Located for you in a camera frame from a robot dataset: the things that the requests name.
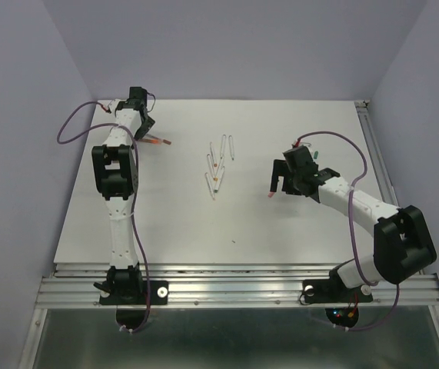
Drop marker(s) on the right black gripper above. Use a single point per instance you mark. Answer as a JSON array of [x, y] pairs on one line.
[[281, 168]]

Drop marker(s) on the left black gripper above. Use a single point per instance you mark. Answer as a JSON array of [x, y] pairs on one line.
[[145, 129]]

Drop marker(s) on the tan orange highlighter pen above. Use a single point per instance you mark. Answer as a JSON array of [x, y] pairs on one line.
[[151, 141]]

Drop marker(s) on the blue marker pen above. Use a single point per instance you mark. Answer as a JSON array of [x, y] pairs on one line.
[[224, 140]]

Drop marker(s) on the yellow marker pen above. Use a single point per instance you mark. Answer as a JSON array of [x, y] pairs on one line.
[[215, 173]]

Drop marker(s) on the long white green-tip pen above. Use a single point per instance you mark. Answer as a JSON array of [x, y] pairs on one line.
[[218, 179]]

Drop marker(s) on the red marker pen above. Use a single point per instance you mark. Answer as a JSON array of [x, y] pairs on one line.
[[210, 162]]

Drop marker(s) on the pink marker pen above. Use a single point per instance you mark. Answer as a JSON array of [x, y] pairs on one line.
[[210, 185]]

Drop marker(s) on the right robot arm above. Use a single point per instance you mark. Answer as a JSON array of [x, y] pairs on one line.
[[358, 207]]

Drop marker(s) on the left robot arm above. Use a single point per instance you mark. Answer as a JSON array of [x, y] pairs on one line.
[[116, 178]]

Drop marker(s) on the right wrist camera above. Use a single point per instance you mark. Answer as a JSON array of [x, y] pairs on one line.
[[301, 144]]

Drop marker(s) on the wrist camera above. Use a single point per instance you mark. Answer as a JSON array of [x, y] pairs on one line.
[[301, 144], [111, 107]]

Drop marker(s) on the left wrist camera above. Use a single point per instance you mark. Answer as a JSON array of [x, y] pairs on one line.
[[111, 107]]

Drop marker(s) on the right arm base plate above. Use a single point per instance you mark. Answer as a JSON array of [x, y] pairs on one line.
[[326, 291]]

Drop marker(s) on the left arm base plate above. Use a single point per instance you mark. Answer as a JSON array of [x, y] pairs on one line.
[[158, 295]]

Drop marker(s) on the aluminium front rail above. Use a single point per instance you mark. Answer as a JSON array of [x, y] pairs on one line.
[[190, 286]]

